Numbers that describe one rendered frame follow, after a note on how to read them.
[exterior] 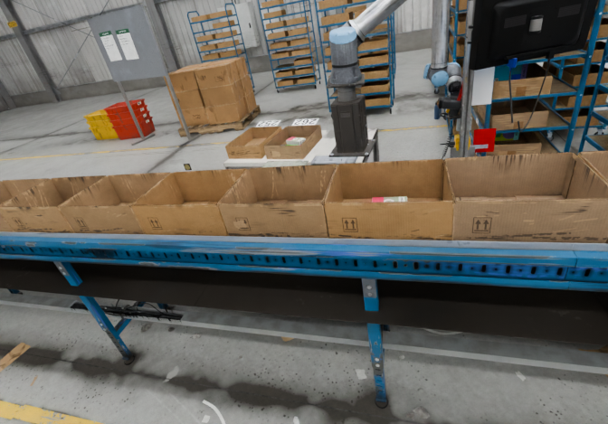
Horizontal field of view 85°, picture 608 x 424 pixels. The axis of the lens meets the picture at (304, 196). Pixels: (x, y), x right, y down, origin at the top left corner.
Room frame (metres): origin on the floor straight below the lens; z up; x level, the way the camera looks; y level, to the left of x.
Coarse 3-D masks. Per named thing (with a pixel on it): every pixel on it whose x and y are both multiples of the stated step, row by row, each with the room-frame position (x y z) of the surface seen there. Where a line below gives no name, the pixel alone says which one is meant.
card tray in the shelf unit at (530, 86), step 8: (528, 64) 2.17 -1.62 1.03; (536, 64) 2.12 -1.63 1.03; (528, 72) 2.16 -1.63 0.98; (536, 72) 2.09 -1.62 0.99; (544, 72) 1.94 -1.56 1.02; (504, 80) 1.88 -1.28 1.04; (512, 80) 1.87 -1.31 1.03; (520, 80) 1.85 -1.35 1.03; (528, 80) 1.84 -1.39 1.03; (536, 80) 1.82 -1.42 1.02; (496, 88) 1.90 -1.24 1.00; (504, 88) 1.88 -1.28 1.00; (512, 88) 1.87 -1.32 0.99; (520, 88) 1.85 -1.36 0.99; (528, 88) 1.83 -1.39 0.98; (536, 88) 1.82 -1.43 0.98; (544, 88) 1.80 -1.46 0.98; (496, 96) 1.90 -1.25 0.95; (504, 96) 1.88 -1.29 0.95; (512, 96) 1.86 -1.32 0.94
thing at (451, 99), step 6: (450, 96) 1.63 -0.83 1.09; (456, 96) 1.63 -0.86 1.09; (438, 102) 1.62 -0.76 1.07; (444, 102) 1.60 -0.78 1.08; (450, 102) 1.59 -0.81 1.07; (456, 102) 1.58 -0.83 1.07; (444, 108) 1.60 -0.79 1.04; (450, 108) 1.59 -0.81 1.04; (456, 108) 1.58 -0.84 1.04; (450, 114) 1.60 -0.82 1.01; (456, 114) 1.59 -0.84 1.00
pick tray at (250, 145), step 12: (252, 132) 2.62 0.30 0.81; (264, 132) 2.57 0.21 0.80; (276, 132) 2.41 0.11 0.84; (228, 144) 2.33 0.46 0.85; (240, 144) 2.45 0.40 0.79; (252, 144) 2.48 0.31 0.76; (264, 144) 2.23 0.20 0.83; (228, 156) 2.29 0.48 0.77; (240, 156) 2.24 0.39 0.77; (252, 156) 2.19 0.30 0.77
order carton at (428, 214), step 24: (336, 168) 1.15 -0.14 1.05; (360, 168) 1.16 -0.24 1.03; (384, 168) 1.13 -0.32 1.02; (408, 168) 1.10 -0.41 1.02; (432, 168) 1.06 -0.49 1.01; (336, 192) 1.09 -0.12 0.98; (360, 192) 1.16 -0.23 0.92; (384, 192) 1.13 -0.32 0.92; (408, 192) 1.10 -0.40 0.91; (432, 192) 1.06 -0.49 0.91; (336, 216) 0.90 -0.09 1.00; (360, 216) 0.88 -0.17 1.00; (384, 216) 0.85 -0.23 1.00; (408, 216) 0.83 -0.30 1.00; (432, 216) 0.80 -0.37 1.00
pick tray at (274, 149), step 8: (288, 128) 2.47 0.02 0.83; (296, 128) 2.44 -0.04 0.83; (304, 128) 2.40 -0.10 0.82; (312, 128) 2.37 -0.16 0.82; (320, 128) 2.33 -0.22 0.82; (280, 136) 2.37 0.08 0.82; (288, 136) 2.46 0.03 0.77; (296, 136) 2.44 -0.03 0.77; (304, 136) 2.41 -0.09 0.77; (312, 136) 2.18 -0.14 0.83; (320, 136) 2.32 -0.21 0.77; (272, 144) 2.24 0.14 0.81; (280, 144) 2.34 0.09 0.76; (304, 144) 2.05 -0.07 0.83; (312, 144) 2.17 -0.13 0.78; (272, 152) 2.11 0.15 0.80; (280, 152) 2.08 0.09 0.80; (288, 152) 2.05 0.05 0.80; (296, 152) 2.03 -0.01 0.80; (304, 152) 2.04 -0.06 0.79
